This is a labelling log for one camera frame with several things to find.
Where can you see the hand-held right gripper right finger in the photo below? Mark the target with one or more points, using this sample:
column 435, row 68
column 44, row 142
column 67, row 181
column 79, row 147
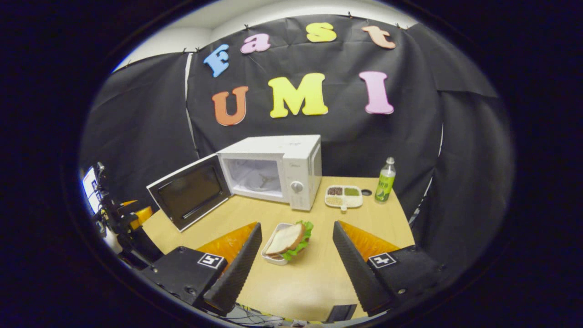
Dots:
column 360, row 273

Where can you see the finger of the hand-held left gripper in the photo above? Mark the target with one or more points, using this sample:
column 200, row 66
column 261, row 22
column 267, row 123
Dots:
column 143, row 214

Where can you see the white divided dish of beans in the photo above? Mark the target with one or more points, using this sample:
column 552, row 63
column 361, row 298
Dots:
column 337, row 200

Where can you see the green drink bottle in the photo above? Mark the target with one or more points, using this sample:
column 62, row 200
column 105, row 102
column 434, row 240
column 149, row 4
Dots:
column 385, row 184

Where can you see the sandwich with lettuce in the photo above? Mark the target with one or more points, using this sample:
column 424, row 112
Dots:
column 284, row 239

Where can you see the white rectangular tray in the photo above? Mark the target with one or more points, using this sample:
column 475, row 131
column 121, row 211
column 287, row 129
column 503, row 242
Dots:
column 272, row 260

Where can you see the white microwave oven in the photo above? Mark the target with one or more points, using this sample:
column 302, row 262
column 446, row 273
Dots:
column 273, row 148

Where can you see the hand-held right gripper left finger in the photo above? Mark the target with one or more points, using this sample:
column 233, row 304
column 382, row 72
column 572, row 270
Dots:
column 237, row 273

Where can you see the dark rectangular object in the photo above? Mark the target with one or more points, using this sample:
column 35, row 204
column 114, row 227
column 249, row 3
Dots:
column 341, row 312

